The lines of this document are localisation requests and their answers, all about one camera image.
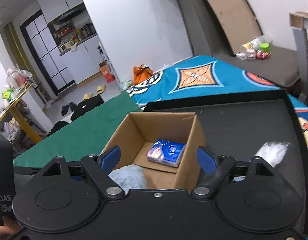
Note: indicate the orange carton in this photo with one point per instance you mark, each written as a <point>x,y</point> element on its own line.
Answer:
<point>107,73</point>

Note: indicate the black cloth on floor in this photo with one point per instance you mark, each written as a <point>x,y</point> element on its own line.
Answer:
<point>58,127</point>

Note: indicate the pair of black slippers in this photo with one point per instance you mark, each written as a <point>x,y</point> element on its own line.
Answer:
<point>68,108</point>

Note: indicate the green velvet cloth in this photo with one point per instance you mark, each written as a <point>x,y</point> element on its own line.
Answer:
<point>89,127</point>

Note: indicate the pile of snack packets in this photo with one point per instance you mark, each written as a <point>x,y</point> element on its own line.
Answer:
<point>252,50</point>

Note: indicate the orange bag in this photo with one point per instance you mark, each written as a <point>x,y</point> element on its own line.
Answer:
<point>142,74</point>

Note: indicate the white crinkly plastic bag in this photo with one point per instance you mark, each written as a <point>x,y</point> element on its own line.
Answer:
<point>270,152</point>

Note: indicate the white narrow rack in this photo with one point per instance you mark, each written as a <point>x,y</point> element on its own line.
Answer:
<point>109,60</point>

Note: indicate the clear plastic bag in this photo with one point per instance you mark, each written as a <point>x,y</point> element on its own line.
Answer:
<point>125,85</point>

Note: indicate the grey bench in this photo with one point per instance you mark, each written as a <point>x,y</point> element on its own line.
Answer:
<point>276,67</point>

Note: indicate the grey metal table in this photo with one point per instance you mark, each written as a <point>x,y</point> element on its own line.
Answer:
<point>302,30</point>

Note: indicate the glass jars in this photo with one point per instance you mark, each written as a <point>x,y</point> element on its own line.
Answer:
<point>19,78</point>

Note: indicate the black framed glass door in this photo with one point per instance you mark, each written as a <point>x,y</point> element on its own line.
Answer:
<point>46,55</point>

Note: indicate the black laptop bag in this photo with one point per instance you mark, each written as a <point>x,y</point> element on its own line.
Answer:
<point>86,107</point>

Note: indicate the black framed brown board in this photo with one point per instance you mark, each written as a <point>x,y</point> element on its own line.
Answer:
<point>231,17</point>

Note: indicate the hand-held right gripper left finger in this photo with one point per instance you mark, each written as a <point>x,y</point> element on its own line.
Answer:
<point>110,158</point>

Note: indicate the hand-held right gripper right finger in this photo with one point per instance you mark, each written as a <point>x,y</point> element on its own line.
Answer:
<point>205,160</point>

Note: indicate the green plastic cup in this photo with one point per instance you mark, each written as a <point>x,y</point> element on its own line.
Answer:
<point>265,47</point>

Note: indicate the white kitchen cabinets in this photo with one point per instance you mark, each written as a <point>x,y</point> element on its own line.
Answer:
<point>81,57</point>

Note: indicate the large black tray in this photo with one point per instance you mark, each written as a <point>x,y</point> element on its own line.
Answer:
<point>243,127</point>

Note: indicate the yellow slipper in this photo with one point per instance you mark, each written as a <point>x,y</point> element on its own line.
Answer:
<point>88,96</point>
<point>101,89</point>

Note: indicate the blue printed blanket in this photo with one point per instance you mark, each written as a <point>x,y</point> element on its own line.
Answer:
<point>218,80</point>

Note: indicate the blue tissue packet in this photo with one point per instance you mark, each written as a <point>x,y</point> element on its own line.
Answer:
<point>166,152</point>

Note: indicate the brown cardboard box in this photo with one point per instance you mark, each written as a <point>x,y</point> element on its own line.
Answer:
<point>140,127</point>

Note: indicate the light blue fluffy cloth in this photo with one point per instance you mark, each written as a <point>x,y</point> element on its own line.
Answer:
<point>129,178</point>

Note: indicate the green tissue box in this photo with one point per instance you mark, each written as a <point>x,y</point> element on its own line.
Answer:
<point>7,95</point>

